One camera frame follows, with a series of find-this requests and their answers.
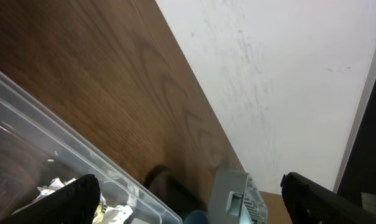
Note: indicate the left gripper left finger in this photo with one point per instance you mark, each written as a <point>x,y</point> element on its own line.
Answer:
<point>74,203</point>

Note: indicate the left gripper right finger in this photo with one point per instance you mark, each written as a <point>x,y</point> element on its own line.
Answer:
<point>309,203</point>

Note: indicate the green yellow snack wrapper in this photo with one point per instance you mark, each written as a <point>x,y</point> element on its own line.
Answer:
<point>100,212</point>

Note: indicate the dark blue plate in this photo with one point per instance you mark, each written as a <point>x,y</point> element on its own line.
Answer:
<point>195,217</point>

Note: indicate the white tissue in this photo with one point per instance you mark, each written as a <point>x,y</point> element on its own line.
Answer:
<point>46,190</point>
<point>117,215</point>

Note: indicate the grey dishwasher rack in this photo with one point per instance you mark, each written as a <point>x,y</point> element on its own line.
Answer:
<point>235,199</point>

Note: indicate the clear plastic bin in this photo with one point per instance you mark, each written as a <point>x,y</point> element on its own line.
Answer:
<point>36,147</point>

